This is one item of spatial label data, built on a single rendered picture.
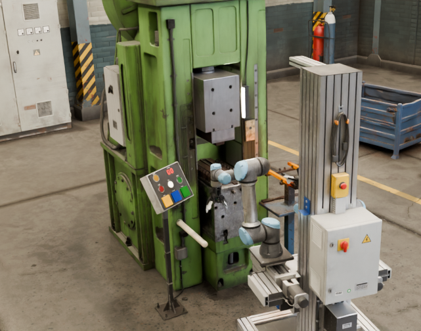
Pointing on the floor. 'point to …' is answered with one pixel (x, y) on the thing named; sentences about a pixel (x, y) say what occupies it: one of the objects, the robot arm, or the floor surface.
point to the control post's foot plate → (171, 310)
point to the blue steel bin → (394, 117)
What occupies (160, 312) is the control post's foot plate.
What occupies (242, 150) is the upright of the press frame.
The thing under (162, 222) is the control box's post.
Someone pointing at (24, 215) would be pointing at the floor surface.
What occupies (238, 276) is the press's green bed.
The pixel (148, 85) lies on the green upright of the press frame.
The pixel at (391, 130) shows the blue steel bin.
